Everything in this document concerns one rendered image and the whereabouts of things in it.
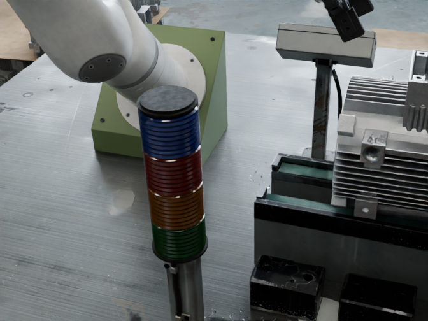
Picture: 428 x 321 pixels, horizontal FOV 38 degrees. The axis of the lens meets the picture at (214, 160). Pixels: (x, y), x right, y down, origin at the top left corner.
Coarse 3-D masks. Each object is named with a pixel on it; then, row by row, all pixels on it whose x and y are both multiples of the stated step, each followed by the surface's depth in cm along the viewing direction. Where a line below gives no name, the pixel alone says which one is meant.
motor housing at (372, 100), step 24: (360, 96) 83; (384, 96) 83; (360, 120) 83; (384, 120) 82; (336, 144) 83; (360, 144) 82; (408, 144) 80; (336, 168) 83; (360, 168) 82; (384, 168) 81; (408, 168) 80; (336, 192) 86; (384, 192) 83; (408, 192) 81; (408, 216) 88
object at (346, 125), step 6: (342, 114) 82; (342, 120) 82; (348, 120) 81; (354, 120) 81; (342, 126) 81; (348, 126) 81; (354, 126) 81; (342, 132) 82; (348, 132) 81; (354, 132) 82; (336, 198) 88; (342, 198) 88; (336, 204) 88; (342, 204) 88
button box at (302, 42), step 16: (288, 32) 111; (304, 32) 110; (320, 32) 109; (336, 32) 108; (368, 32) 107; (288, 48) 111; (304, 48) 110; (320, 48) 109; (336, 48) 108; (352, 48) 107; (368, 48) 107; (352, 64) 113; (368, 64) 110
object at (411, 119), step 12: (420, 60) 84; (420, 72) 85; (408, 84) 78; (420, 84) 77; (408, 96) 79; (420, 96) 78; (408, 108) 80; (420, 108) 79; (408, 120) 80; (420, 120) 80
